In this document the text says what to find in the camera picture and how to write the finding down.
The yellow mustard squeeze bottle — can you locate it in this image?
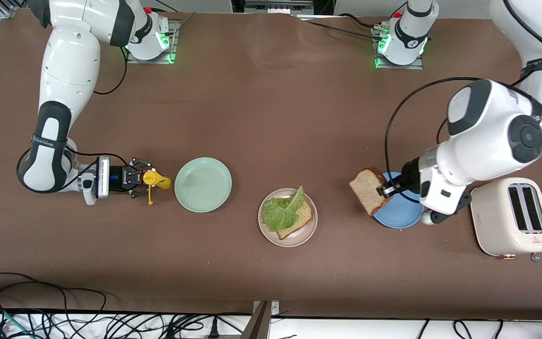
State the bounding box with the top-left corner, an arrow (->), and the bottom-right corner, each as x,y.
143,169 -> 173,206

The brown bread slice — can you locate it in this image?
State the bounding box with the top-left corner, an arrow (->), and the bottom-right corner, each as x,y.
349,166 -> 393,217
276,200 -> 313,240

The green lettuce leaf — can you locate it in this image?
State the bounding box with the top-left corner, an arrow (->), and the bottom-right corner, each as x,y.
261,186 -> 306,232

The blue plate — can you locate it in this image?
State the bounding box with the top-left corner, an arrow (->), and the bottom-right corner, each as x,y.
374,171 -> 425,230

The mint green plate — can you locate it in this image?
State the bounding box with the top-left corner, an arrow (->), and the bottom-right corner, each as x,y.
174,157 -> 232,213

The beige plate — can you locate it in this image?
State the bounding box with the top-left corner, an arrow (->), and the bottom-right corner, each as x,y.
257,188 -> 318,248

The white two-slot toaster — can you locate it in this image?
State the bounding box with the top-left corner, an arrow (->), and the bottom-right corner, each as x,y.
470,177 -> 542,263

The grey metal device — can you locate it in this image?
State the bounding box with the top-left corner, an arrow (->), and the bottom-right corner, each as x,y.
244,0 -> 315,15

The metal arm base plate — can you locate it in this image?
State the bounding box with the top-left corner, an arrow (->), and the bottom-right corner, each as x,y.
371,26 -> 424,70
126,20 -> 181,65

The black base cable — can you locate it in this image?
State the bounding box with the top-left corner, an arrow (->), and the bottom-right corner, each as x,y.
297,14 -> 381,42

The metal post with bracket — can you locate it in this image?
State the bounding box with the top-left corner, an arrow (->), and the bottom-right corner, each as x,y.
240,300 -> 281,339

